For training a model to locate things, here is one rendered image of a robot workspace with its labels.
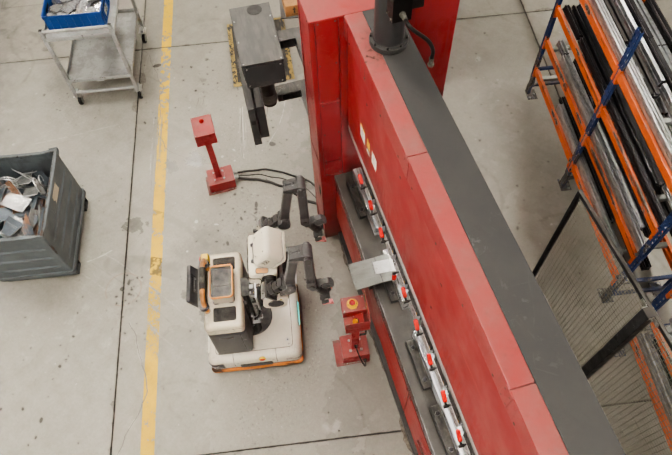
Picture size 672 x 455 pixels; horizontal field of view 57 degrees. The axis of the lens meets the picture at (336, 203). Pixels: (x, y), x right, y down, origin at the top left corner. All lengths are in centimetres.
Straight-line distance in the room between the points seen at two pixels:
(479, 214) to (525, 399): 75
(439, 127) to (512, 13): 427
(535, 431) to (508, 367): 23
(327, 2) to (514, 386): 213
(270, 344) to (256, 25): 217
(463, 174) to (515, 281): 52
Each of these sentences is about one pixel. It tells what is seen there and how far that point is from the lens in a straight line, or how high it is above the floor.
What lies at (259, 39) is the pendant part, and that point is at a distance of 378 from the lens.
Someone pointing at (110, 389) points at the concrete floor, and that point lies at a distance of 500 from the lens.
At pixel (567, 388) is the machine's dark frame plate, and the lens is 241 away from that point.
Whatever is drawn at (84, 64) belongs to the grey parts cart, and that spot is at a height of 33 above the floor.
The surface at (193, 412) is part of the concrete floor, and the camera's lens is 477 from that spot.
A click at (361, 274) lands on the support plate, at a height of 100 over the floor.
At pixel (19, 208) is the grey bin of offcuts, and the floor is 60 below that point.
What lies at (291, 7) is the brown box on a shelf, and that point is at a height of 108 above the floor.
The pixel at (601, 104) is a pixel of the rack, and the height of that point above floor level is 107.
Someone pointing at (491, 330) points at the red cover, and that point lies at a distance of 241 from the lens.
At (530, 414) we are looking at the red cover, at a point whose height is 230.
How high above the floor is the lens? 451
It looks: 58 degrees down
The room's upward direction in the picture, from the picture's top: 3 degrees counter-clockwise
